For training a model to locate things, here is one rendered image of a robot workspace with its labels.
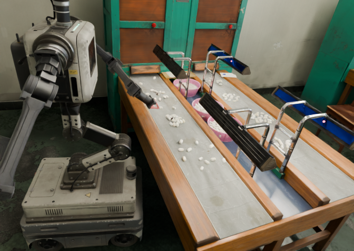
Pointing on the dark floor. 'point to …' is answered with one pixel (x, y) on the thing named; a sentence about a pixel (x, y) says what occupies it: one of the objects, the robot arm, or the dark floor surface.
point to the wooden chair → (347, 121)
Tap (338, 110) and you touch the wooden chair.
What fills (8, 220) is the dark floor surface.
